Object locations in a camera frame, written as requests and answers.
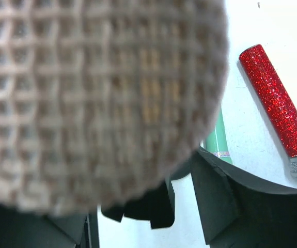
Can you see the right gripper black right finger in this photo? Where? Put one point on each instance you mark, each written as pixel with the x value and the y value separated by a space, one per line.
pixel 239 209

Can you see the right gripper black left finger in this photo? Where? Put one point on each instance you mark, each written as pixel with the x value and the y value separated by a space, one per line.
pixel 25 230

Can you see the pink microphone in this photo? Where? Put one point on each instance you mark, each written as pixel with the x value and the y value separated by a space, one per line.
pixel 102 100

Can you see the black clip mic stand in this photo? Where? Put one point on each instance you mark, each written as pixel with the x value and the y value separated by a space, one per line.
pixel 156 206

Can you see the red glitter microphone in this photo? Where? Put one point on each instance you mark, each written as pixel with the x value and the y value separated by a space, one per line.
pixel 274 98

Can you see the mint green microphone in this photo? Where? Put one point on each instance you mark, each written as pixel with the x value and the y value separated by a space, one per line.
pixel 216 142

